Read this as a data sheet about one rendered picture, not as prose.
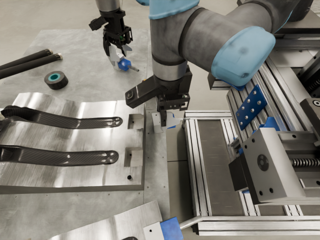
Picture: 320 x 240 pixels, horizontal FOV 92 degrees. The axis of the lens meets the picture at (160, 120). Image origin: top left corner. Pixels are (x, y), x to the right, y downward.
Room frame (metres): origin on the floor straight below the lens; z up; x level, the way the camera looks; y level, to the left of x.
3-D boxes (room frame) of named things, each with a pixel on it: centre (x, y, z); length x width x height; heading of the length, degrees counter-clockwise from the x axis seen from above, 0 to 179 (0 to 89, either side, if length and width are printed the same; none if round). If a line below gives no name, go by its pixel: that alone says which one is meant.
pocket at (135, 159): (0.14, 0.07, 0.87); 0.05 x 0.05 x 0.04; 2
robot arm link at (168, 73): (0.28, -0.02, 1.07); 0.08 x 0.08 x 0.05
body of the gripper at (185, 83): (0.28, -0.03, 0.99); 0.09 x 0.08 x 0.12; 100
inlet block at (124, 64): (0.58, 0.15, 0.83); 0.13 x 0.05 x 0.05; 58
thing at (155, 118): (0.29, -0.04, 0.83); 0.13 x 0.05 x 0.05; 100
